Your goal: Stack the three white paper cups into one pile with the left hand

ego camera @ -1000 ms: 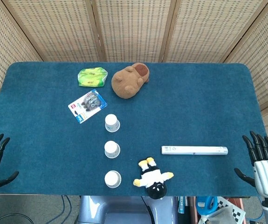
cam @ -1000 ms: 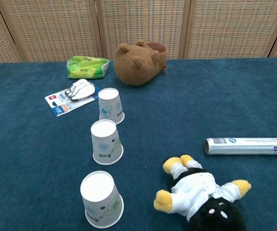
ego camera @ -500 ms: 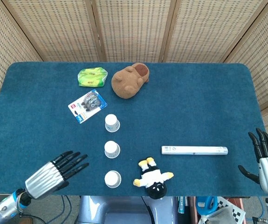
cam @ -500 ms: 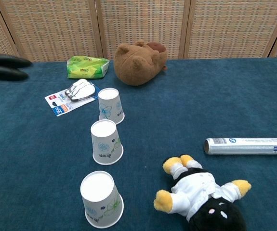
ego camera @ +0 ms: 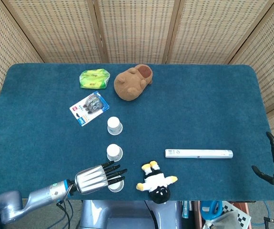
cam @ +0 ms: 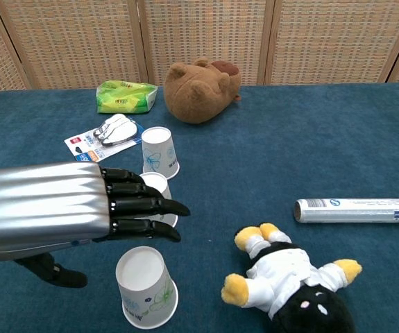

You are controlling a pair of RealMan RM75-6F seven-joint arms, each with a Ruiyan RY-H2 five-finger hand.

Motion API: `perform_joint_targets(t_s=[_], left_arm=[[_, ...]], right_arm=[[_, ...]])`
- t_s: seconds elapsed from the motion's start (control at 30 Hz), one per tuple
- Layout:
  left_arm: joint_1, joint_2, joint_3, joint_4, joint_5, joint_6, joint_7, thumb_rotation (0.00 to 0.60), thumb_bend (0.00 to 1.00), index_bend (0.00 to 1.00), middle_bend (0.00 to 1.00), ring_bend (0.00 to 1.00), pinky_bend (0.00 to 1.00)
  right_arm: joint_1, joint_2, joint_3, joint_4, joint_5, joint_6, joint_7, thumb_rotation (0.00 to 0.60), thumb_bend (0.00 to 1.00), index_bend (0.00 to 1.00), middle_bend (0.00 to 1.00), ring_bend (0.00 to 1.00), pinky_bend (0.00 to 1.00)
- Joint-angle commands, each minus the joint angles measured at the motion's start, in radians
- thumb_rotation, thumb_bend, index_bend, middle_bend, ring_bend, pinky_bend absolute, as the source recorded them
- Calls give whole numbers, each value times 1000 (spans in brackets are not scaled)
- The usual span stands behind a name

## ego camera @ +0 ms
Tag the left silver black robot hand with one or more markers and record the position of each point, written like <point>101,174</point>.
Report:
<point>91,179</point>

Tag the white paper cup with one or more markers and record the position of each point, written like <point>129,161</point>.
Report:
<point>116,188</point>
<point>114,152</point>
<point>114,126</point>

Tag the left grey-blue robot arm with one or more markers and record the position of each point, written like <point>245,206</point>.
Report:
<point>43,193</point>

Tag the grey-blue robot torso base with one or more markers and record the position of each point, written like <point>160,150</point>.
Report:
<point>127,214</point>

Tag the black white checkerboard card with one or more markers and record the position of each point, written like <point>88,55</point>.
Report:
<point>242,215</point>

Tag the penguin plush toy white shirt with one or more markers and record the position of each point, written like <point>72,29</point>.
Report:
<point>155,182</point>

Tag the correction tape blister pack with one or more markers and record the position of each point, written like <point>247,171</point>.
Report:
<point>89,107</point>

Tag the blue plastic tool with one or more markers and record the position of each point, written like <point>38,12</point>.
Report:
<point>210,210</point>

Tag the white long box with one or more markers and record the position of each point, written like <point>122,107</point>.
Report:
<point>198,153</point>

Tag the green tissue pack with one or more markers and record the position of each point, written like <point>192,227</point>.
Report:
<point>94,78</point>

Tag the blue felt table cover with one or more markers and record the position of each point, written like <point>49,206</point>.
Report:
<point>198,114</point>

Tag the brown capybara plush toy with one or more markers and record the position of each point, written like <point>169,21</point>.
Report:
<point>130,83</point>

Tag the woven bamboo folding screen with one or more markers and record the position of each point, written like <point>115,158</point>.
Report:
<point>136,28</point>

